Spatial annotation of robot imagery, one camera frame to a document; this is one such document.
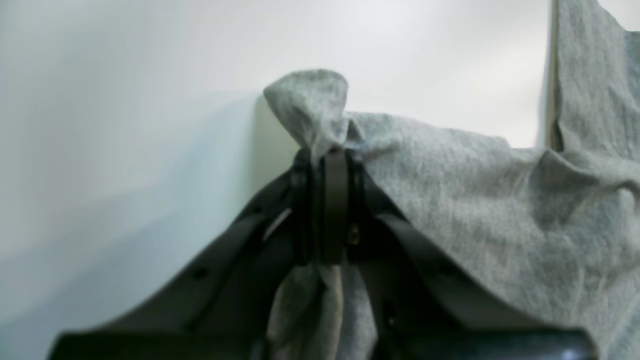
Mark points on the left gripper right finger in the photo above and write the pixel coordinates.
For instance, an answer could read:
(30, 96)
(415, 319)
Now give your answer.
(425, 306)

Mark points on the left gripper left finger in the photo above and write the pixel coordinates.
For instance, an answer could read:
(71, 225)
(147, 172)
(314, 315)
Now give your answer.
(218, 307)

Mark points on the grey T-shirt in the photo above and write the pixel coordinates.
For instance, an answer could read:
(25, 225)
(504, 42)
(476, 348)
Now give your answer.
(553, 231)

